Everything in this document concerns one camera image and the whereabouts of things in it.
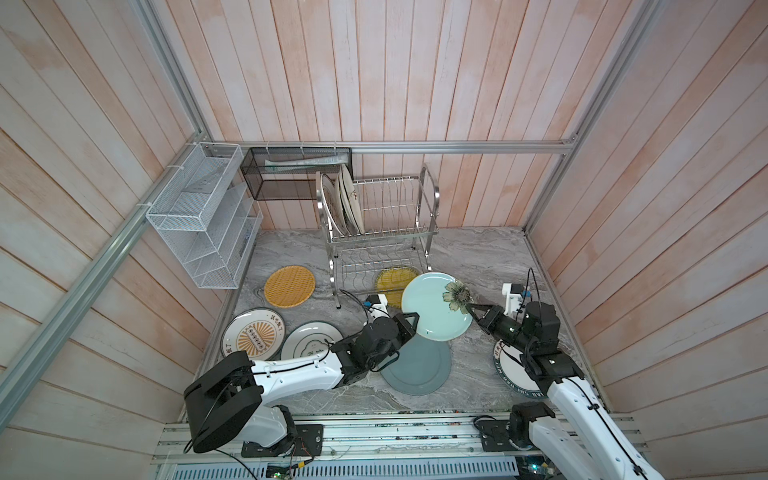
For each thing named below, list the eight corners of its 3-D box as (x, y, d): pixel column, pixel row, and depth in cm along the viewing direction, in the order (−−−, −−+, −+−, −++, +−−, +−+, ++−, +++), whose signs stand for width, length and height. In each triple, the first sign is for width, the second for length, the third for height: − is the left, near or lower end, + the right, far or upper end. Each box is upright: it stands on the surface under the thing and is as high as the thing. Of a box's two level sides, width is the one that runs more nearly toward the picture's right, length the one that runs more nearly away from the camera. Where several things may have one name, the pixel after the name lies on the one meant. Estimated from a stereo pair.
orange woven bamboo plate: (260, 308, 100) (258, 305, 98) (271, 268, 111) (270, 265, 109) (311, 308, 100) (310, 305, 98) (317, 268, 111) (316, 265, 109)
